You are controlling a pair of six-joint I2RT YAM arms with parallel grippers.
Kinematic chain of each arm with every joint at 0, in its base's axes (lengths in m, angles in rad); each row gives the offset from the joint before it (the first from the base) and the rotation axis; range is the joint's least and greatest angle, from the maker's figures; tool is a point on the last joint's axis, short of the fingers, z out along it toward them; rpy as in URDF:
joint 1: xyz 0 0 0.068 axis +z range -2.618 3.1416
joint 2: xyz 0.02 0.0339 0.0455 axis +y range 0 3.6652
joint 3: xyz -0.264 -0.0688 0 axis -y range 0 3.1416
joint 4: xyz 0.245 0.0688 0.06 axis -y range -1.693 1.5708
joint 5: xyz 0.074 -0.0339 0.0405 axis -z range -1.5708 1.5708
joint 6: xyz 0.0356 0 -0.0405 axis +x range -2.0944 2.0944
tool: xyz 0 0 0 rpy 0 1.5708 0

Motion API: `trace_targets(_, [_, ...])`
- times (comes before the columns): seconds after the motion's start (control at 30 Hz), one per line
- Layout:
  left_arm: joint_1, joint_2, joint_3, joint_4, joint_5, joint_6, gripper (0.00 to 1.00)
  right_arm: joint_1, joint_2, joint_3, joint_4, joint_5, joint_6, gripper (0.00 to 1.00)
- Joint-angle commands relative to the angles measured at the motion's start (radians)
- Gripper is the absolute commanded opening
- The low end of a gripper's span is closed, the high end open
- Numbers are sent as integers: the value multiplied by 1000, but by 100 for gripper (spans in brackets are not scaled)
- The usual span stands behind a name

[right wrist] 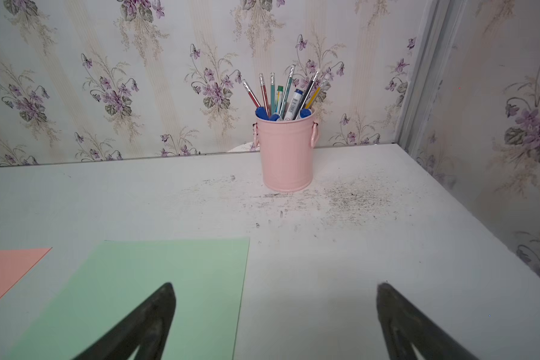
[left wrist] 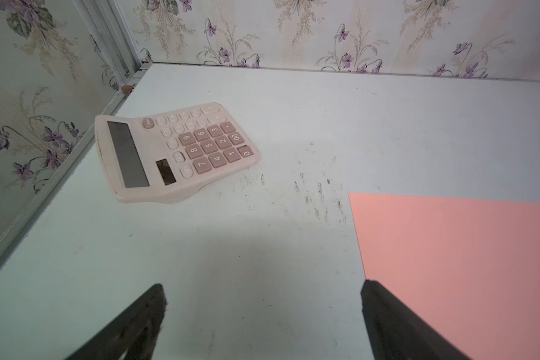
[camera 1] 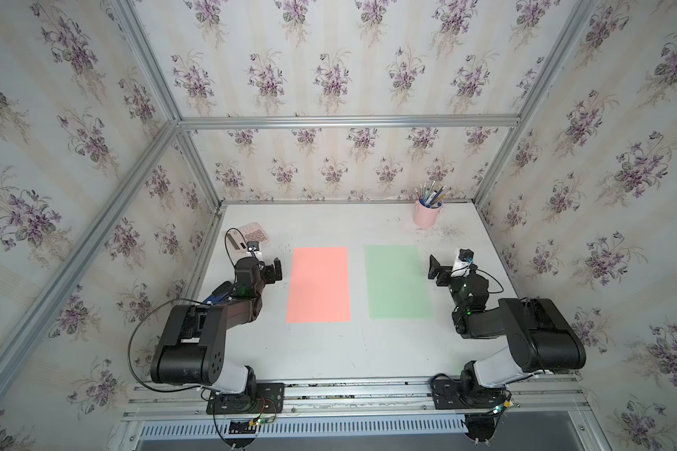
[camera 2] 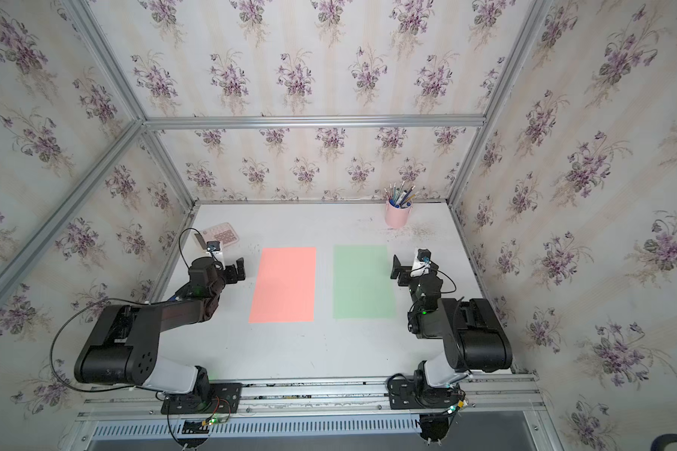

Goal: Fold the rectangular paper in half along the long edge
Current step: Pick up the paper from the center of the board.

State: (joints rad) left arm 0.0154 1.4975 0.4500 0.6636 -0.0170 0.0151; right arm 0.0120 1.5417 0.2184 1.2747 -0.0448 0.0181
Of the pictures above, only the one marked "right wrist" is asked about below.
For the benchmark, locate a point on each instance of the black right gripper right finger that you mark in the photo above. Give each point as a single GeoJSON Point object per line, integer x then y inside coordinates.
{"type": "Point", "coordinates": [409, 333]}

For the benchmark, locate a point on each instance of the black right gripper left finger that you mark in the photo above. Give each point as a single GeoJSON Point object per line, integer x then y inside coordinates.
{"type": "Point", "coordinates": [140, 335]}

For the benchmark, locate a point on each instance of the pink paper sheet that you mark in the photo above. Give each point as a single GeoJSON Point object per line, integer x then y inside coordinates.
{"type": "Point", "coordinates": [15, 264]}

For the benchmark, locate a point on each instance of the green paper sheet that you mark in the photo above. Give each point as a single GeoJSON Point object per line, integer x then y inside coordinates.
{"type": "Point", "coordinates": [207, 277]}

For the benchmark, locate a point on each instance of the pink metal pencil bucket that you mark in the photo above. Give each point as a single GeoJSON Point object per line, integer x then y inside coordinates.
{"type": "Point", "coordinates": [286, 150]}

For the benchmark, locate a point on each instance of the yellow pencil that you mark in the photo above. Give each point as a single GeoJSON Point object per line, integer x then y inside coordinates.
{"type": "Point", "coordinates": [312, 98]}

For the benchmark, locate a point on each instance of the white blue marker pen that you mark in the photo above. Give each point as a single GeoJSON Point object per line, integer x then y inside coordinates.
{"type": "Point", "coordinates": [292, 109]}

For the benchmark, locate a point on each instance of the green pencil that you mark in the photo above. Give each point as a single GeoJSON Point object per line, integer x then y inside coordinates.
{"type": "Point", "coordinates": [286, 91]}

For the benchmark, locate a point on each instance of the red pencil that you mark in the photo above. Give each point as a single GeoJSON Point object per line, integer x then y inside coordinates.
{"type": "Point", "coordinates": [251, 94]}

